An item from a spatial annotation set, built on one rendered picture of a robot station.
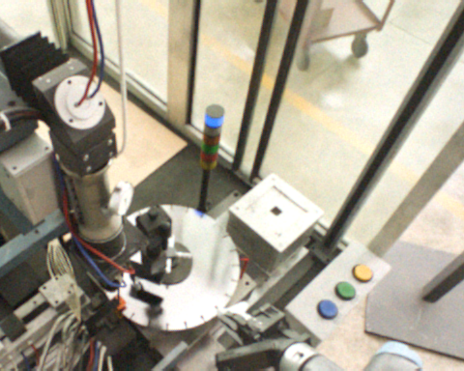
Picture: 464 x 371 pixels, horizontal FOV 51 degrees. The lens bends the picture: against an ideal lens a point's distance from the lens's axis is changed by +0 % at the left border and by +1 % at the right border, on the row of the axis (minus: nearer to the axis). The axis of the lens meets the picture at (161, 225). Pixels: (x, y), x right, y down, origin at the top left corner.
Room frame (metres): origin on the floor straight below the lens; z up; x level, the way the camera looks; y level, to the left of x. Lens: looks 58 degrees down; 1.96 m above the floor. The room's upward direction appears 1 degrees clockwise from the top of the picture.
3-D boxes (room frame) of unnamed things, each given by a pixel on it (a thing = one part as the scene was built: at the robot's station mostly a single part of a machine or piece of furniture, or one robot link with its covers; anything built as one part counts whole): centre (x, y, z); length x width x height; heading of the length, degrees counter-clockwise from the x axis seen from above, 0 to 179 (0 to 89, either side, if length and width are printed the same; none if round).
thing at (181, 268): (0.53, -0.02, 0.96); 0.11 x 0.11 x 0.03
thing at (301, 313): (0.49, -0.43, 0.82); 0.28 x 0.11 x 0.15; 133
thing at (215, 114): (0.81, -0.12, 1.14); 0.05 x 0.04 x 0.03; 43
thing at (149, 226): (0.46, 0.01, 1.17); 0.06 x 0.05 x 0.20; 124
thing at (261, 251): (0.71, -0.31, 0.82); 0.18 x 0.18 x 0.15; 43
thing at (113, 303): (0.39, 0.12, 0.95); 0.10 x 0.03 x 0.07; 133
